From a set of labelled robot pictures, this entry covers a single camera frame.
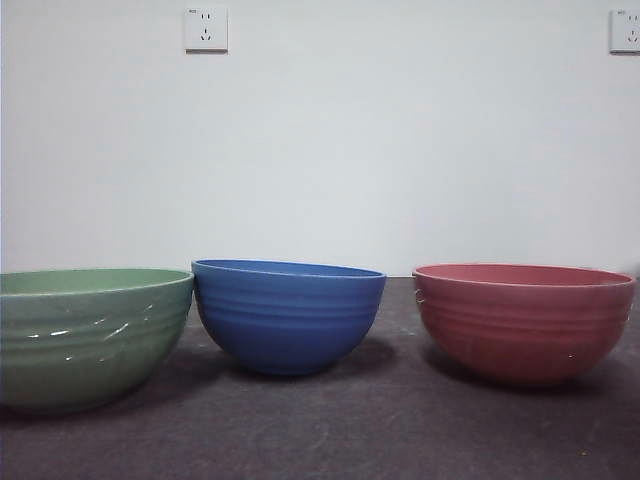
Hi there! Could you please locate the red ribbed bowl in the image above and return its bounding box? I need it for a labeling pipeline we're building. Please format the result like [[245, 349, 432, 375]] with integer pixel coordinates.
[[412, 263, 637, 387]]

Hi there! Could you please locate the green ribbed bowl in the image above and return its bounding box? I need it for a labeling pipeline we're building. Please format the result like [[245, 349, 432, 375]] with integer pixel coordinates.
[[0, 268, 195, 413]]

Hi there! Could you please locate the blue ribbed bowl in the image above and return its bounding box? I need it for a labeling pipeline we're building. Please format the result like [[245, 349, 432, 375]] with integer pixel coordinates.
[[191, 258, 388, 377]]

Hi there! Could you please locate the white wall socket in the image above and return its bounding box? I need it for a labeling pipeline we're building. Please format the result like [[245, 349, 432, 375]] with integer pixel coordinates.
[[184, 5, 229, 54], [608, 9, 640, 56]]

